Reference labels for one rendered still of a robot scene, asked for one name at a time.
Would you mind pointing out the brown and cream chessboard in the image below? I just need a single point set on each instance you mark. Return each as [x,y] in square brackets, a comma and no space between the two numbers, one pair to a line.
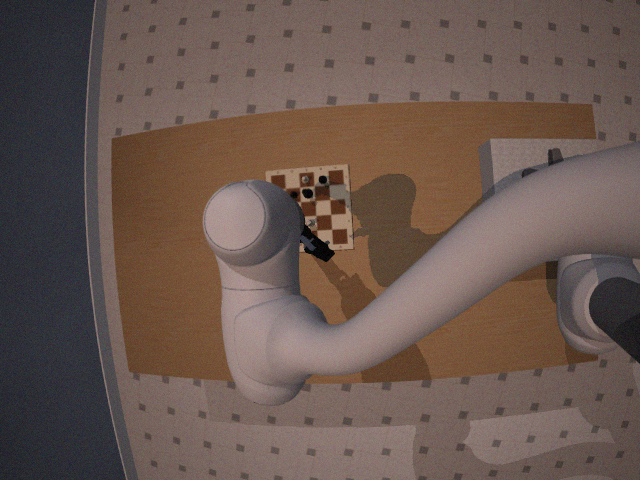
[330,205]

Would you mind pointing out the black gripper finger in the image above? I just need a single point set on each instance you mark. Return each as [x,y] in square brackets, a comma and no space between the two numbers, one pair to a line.
[315,246]

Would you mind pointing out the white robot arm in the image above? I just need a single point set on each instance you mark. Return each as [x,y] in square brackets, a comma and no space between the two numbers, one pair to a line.
[574,210]

